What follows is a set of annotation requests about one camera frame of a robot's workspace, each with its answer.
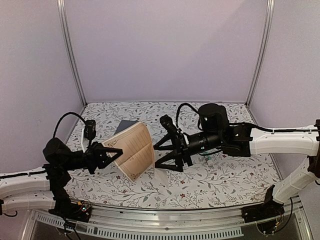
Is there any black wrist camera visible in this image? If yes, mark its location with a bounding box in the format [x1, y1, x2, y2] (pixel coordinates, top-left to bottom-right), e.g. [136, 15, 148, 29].
[160, 114, 178, 135]
[84, 119, 96, 140]

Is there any black left camera cable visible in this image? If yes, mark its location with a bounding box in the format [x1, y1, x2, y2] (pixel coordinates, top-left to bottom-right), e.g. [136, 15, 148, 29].
[51, 111, 87, 141]

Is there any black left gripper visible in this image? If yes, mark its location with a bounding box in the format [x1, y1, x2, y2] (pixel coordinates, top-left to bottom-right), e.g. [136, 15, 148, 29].
[61, 141, 123, 175]

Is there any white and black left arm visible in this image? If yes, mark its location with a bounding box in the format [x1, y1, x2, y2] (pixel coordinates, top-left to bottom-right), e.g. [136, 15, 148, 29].
[0, 137, 123, 218]

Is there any green glue stick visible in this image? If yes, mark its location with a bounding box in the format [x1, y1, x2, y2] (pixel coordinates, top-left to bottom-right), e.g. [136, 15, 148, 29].
[205, 155, 215, 168]

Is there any black camera cable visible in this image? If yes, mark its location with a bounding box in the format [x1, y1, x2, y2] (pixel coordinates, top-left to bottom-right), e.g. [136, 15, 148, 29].
[174, 102, 201, 135]
[51, 111, 87, 141]

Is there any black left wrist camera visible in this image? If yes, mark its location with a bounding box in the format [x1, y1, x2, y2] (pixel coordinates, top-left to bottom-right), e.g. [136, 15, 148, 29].
[84, 119, 96, 140]

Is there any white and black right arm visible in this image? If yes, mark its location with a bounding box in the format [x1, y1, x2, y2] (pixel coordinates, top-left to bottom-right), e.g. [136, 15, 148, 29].
[153, 103, 320, 218]

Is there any black right camera cable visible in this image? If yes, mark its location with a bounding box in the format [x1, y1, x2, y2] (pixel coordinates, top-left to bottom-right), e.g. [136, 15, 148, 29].
[174, 102, 201, 135]

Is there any right aluminium frame post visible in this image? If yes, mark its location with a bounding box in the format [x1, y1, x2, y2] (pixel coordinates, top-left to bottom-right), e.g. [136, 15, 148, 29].
[245, 0, 275, 108]

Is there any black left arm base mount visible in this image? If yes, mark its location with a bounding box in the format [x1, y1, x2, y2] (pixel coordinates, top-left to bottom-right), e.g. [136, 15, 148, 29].
[48, 200, 92, 223]

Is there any aluminium frame post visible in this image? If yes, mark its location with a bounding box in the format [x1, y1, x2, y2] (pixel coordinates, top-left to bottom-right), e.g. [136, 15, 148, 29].
[245, 0, 275, 108]
[56, 0, 88, 107]

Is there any aluminium slotted front rail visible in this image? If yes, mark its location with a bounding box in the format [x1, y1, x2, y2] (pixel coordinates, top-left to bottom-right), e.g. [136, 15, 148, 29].
[22, 198, 315, 240]

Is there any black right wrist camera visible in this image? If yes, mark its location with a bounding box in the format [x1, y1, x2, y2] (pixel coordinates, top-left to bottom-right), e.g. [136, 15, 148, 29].
[160, 114, 178, 135]

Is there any left aluminium frame post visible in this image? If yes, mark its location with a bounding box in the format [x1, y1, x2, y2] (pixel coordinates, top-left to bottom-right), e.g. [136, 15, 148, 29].
[56, 0, 88, 107]

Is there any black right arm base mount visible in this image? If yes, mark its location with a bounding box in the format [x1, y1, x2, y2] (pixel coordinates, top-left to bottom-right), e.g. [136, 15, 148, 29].
[241, 185, 285, 223]

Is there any beige lined letter paper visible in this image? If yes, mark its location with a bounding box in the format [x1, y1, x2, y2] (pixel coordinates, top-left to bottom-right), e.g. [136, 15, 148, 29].
[102, 121, 169, 188]

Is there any floral patterned table mat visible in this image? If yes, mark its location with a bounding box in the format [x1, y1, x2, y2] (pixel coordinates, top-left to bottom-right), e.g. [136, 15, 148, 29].
[58, 101, 285, 210]

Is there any grey-blue envelope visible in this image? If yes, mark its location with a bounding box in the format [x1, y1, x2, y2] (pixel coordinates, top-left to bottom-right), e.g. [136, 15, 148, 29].
[114, 119, 139, 135]

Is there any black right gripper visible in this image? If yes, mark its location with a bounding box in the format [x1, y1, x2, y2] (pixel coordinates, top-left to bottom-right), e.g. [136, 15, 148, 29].
[153, 131, 223, 172]

